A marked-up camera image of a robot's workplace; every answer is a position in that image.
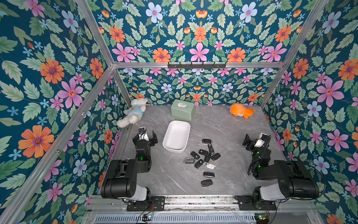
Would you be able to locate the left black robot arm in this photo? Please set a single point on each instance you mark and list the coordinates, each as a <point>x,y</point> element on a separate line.
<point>120,181</point>

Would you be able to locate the black slim car key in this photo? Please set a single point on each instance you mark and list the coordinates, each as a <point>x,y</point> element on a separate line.
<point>210,148</point>

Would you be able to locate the white perforated vent strip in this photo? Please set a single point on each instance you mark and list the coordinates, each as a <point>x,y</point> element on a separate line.
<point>177,218</point>

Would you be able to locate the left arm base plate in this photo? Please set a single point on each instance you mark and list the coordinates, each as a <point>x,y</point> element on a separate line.
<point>154,203</point>

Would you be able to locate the black car key middle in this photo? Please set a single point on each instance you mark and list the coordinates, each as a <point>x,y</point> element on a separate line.
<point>203,152</point>

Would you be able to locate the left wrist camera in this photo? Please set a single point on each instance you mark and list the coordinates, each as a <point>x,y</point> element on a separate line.
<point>143,134</point>

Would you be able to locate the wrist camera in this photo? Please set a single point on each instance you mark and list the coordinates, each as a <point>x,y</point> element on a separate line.
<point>143,134</point>
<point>261,140</point>

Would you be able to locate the white storage box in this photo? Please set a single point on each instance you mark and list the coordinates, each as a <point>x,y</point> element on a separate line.
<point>176,136</point>

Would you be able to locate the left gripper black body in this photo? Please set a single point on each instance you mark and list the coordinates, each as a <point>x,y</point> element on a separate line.
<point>150,143</point>

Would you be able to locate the black car key lower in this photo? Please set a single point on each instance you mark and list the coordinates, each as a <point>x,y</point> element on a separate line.
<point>209,174</point>

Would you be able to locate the green tissue box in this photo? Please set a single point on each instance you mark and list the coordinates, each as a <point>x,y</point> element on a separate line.
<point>183,110</point>

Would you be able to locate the orange plush toy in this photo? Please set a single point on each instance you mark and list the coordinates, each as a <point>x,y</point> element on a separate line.
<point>240,110</point>

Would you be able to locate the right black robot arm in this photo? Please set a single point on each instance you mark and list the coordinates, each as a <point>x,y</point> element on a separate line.
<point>293,179</point>

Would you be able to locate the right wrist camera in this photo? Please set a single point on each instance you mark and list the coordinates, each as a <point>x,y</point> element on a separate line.
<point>261,140</point>

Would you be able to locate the black hook rail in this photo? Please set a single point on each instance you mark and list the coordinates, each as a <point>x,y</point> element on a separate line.
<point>199,65</point>

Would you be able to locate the black car key top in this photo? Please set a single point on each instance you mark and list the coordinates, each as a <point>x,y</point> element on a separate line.
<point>206,141</point>

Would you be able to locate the white car key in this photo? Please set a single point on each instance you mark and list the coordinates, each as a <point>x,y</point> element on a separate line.
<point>210,165</point>

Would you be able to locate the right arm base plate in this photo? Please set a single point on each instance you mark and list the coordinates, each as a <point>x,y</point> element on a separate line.
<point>248,203</point>

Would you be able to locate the black car key bottom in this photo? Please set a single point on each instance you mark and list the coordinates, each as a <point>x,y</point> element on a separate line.
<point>206,183</point>

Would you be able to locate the black VW car key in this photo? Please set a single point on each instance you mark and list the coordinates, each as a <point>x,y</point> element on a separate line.
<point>199,163</point>

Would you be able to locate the black car key right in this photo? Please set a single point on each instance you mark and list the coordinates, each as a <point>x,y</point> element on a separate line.
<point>215,157</point>

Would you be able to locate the white teddy bear plush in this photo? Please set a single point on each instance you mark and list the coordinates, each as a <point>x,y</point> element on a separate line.
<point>134,113</point>

